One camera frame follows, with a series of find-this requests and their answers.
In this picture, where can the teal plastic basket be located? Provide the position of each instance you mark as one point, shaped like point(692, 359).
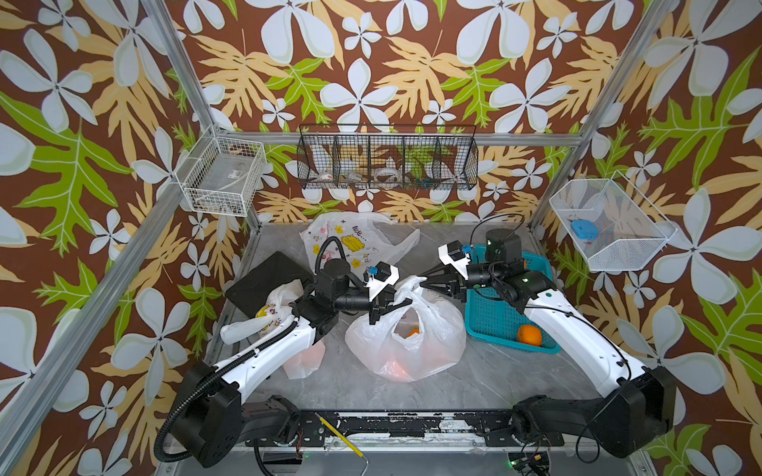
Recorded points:
point(491, 319)

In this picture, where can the black wire basket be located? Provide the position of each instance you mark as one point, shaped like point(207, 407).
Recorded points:
point(361, 156)

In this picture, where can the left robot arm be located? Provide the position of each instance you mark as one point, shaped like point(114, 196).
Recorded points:
point(211, 413)

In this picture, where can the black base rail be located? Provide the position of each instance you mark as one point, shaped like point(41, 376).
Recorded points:
point(481, 428)

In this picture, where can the orange front right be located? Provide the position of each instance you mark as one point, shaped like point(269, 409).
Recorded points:
point(528, 334)

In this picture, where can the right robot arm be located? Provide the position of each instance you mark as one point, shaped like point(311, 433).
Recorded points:
point(635, 405)

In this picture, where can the black plastic tool case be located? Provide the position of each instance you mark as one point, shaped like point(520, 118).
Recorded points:
point(249, 294)

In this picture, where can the white wire basket left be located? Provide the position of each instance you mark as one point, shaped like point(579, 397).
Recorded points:
point(221, 172)

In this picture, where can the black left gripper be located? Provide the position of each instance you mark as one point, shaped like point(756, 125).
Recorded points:
point(379, 307)

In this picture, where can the aluminium frame post right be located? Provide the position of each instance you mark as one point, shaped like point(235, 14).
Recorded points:
point(641, 39)

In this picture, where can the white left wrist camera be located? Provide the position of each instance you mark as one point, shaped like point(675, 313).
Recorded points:
point(380, 277)

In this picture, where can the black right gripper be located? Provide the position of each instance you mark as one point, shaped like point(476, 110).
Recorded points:
point(453, 281)

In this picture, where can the white wire basket right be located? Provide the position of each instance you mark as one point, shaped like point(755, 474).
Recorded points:
point(632, 229)

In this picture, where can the white wire basket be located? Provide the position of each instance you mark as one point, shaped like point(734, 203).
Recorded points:
point(221, 172)
point(632, 229)

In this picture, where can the blue object in basket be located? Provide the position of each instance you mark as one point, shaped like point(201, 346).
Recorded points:
point(585, 230)

